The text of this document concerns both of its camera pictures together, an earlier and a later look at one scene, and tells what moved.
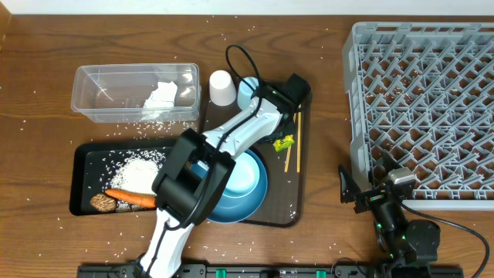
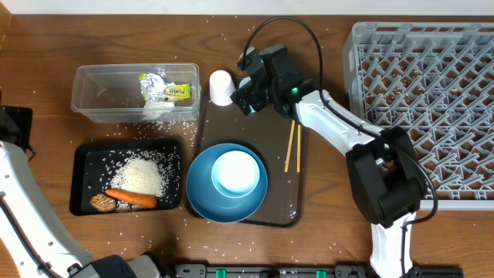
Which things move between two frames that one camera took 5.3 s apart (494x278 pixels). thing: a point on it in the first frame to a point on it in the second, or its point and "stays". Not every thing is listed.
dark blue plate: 230,209 stays
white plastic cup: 221,88 stays
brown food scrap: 103,202 stays
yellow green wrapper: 285,143 to 174,92
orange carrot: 132,197 stays
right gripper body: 370,198 to 261,96
